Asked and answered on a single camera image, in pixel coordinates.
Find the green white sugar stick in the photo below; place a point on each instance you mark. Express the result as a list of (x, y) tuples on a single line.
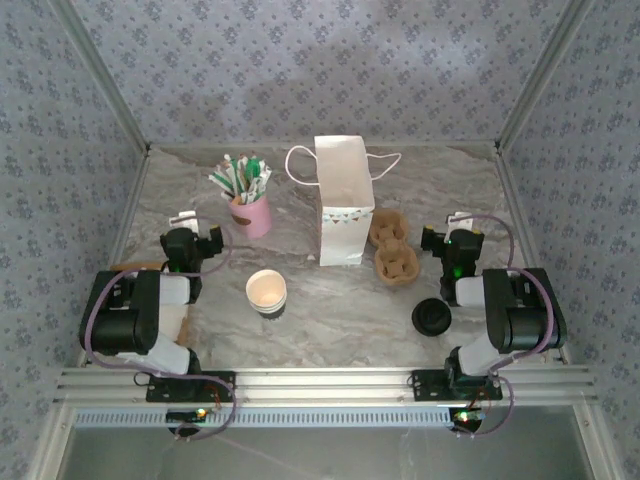
[(222, 181), (263, 181), (256, 172), (244, 172), (231, 172)]

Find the white printed paper bag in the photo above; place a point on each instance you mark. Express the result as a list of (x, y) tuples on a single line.
[(345, 235)]

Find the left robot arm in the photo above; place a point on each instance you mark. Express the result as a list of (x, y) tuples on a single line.
[(120, 320)]

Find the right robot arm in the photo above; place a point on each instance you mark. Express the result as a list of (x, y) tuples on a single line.
[(525, 320)]

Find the pink stick holder cup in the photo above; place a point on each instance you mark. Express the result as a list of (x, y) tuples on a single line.
[(255, 220)]

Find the brown sugar stick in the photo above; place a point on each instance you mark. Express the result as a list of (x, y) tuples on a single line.
[(242, 200)]

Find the brown paper napkin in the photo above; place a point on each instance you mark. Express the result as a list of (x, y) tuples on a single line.
[(184, 330)]

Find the small circuit board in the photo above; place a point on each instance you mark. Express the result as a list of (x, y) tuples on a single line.
[(187, 415), (470, 416)]

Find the grey metal panel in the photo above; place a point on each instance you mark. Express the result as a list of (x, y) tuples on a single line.
[(320, 455)]

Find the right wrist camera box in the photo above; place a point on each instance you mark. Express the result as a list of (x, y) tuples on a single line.
[(461, 221)]

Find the aluminium side rail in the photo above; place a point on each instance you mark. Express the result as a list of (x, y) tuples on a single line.
[(130, 200), (514, 200)]

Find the aluminium frame post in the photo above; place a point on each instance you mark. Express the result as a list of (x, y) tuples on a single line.
[(111, 82), (536, 82)]

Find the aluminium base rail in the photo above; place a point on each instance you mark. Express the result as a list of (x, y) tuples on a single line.
[(320, 382)]

